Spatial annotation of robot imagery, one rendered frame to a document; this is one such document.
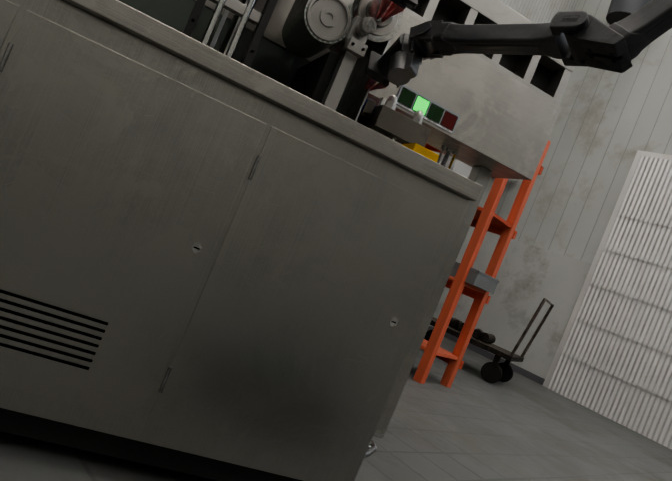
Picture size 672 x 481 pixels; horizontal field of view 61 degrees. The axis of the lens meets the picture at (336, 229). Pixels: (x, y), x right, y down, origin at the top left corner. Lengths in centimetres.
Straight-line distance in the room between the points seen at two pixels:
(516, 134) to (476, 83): 25
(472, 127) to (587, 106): 641
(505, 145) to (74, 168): 152
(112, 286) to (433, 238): 72
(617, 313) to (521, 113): 535
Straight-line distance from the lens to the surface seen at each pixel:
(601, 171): 802
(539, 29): 130
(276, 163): 123
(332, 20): 159
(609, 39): 120
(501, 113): 220
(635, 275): 745
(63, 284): 123
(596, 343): 742
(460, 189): 138
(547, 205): 810
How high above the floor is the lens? 64
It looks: 1 degrees up
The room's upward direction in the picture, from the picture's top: 23 degrees clockwise
